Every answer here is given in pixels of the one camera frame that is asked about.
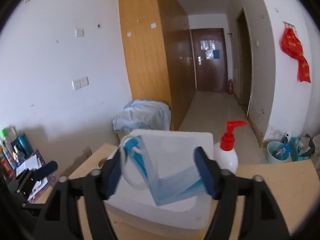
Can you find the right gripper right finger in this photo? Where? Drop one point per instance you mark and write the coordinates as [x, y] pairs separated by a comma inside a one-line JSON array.
[[244, 203]]

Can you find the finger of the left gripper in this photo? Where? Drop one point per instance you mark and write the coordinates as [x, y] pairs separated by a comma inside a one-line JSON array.
[[23, 184]]

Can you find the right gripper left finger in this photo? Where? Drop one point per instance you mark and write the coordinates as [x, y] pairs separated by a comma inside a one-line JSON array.
[[74, 199]]

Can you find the blue surgical face mask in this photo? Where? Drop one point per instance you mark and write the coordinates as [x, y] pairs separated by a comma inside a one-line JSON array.
[[164, 165]]

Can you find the teal cylindrical canister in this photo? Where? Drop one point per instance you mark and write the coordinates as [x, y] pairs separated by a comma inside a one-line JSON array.
[[25, 144]]

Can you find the teal waste bin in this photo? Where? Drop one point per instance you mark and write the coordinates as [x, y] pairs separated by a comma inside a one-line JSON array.
[[278, 152]]

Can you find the white red pump bottle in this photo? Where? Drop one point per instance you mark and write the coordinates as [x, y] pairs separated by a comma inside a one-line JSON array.
[[224, 152]]

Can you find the white styrofoam box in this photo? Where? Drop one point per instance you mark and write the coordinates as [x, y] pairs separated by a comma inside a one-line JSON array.
[[190, 214]]

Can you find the light blue cloth pile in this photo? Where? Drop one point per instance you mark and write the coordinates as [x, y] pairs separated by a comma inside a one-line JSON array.
[[143, 114]]

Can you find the red fire extinguisher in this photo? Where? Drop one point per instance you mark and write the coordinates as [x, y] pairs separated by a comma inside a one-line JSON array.
[[230, 87]]

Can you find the red hanging banner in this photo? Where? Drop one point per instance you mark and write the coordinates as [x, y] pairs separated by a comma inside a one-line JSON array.
[[291, 45]]

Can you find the dark brown entrance door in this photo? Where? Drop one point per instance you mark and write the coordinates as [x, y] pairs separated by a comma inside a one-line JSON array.
[[210, 60]]

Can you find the wooden wardrobe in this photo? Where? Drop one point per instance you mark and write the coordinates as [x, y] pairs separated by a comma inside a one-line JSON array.
[[158, 54]]

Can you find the double wall switch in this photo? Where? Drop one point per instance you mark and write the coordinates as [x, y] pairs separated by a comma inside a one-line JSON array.
[[80, 83]]

